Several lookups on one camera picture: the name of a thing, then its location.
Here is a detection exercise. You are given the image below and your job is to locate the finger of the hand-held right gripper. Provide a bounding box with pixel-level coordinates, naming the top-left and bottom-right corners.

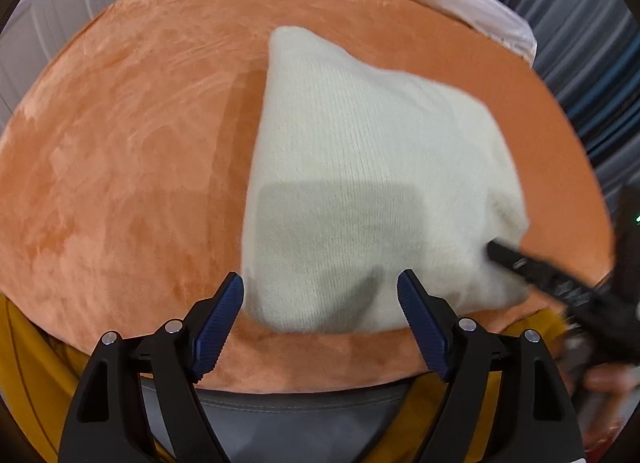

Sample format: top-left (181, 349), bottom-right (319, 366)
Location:
top-left (487, 240), bottom-right (601, 316)

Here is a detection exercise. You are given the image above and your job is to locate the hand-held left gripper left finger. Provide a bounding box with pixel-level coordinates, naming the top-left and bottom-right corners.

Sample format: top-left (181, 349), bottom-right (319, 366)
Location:
top-left (59, 272), bottom-right (245, 463)

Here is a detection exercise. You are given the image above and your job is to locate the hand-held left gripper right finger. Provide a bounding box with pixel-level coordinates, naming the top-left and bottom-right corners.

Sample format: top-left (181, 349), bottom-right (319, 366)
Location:
top-left (397, 269), bottom-right (585, 463)

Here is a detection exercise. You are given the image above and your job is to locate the cream knitted sweater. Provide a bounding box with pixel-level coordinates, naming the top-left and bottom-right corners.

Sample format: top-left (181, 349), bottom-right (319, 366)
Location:
top-left (240, 26), bottom-right (531, 334)

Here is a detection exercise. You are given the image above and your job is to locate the person's right hand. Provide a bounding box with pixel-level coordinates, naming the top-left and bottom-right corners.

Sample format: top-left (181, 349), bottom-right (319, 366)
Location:
top-left (582, 363), bottom-right (640, 396)

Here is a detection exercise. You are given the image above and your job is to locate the grey cloth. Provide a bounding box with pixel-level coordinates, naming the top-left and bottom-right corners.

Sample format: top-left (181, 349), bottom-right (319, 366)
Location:
top-left (140, 377), bottom-right (416, 463)

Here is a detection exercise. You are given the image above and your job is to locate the orange plush blanket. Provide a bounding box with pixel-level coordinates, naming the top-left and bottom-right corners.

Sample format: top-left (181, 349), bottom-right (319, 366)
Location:
top-left (0, 0), bottom-right (618, 394)

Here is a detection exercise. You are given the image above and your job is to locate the grey-blue striped curtain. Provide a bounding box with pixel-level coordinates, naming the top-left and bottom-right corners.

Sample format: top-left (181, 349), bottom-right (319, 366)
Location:
top-left (500, 0), bottom-right (640, 224)

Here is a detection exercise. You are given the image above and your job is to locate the white panelled door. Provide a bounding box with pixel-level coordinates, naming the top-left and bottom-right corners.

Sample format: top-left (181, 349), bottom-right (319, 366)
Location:
top-left (0, 0), bottom-right (166, 119)

